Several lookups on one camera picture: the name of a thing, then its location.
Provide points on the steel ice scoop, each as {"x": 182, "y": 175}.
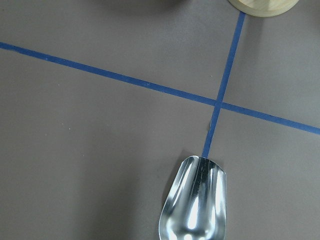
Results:
{"x": 196, "y": 205}

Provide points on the round wooden board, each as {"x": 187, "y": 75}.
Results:
{"x": 263, "y": 8}

